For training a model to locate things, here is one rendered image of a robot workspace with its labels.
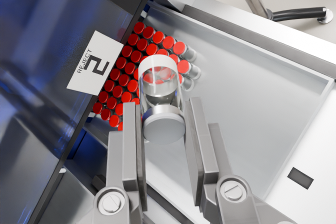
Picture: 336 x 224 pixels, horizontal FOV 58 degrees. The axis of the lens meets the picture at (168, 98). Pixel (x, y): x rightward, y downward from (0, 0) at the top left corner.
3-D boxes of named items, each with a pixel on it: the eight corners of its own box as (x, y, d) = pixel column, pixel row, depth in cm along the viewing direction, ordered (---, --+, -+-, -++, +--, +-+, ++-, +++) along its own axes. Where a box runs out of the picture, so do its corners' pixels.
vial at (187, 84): (180, 88, 51) (167, 82, 47) (186, 76, 51) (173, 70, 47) (190, 93, 50) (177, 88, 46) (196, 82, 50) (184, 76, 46)
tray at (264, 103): (90, 124, 60) (76, 123, 57) (152, 5, 57) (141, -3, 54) (236, 245, 43) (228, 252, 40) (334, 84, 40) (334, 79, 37)
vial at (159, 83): (139, 84, 18) (142, 143, 15) (136, 54, 16) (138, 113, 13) (176, 81, 18) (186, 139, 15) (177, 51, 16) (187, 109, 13)
